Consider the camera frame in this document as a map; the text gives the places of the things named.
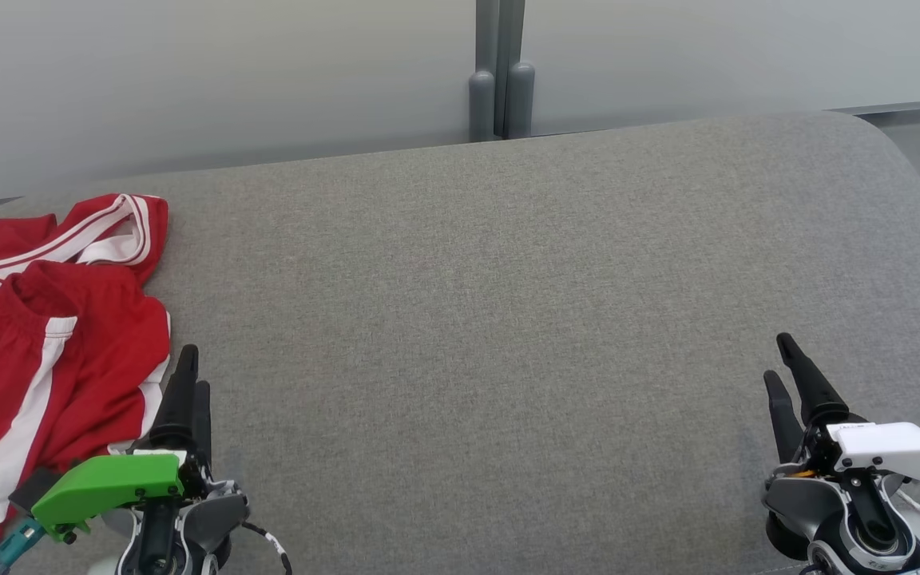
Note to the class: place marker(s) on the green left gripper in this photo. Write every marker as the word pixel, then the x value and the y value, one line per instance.
pixel 109 483

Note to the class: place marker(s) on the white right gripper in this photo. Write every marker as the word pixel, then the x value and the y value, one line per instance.
pixel 899 451

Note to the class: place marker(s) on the red shorts with white stripes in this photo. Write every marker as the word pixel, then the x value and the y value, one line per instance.
pixel 101 351

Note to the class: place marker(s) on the red basketball jersey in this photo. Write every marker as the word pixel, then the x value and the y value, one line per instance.
pixel 5 235

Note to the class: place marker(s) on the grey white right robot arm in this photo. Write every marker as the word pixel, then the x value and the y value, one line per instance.
pixel 811 507

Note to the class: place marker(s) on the grey fabric sofa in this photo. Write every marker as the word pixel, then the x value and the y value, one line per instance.
pixel 508 335

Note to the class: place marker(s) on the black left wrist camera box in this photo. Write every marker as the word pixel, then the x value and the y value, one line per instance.
pixel 33 489

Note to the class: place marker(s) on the grey partition post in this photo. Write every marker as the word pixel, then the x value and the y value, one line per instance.
pixel 500 80

